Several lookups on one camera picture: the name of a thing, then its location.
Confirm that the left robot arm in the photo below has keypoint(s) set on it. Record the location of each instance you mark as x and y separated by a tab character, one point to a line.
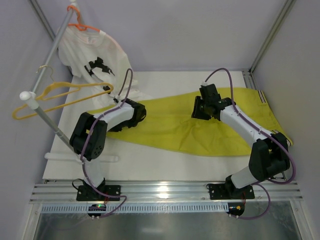
88	142

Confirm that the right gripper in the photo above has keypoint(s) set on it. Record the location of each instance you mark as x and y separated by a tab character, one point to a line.
198	108

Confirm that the yellow-green trousers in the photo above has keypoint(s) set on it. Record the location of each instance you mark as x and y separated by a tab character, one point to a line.
168	125

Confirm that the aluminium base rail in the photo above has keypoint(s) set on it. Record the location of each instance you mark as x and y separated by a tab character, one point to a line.
61	191

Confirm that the slotted cable duct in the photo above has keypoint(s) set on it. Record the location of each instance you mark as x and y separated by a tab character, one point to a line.
136	208

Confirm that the white printed t-shirt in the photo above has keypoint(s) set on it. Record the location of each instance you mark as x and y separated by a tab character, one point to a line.
95	57

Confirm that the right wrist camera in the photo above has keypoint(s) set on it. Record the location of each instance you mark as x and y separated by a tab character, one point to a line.
208	91

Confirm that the orange plastic hanger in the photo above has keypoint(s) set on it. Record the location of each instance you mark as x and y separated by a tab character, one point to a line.
79	25

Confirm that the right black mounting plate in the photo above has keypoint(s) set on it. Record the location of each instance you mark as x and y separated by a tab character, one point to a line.
223	191

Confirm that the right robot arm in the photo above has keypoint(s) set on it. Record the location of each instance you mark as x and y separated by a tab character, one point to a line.
269	151

